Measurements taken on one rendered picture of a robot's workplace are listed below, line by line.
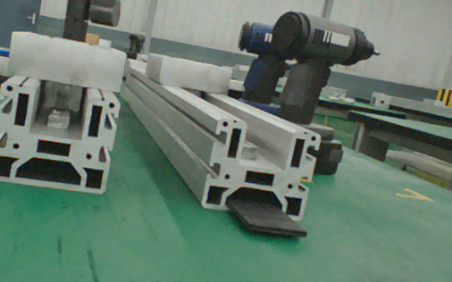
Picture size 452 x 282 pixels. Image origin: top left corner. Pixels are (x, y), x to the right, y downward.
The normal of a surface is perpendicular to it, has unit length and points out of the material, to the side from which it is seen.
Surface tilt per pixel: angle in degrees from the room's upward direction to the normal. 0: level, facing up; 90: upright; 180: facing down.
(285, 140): 90
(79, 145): 90
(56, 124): 90
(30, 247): 0
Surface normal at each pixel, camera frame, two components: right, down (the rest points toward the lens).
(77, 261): 0.18, -0.97
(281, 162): -0.97, -0.16
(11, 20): 0.15, 0.16
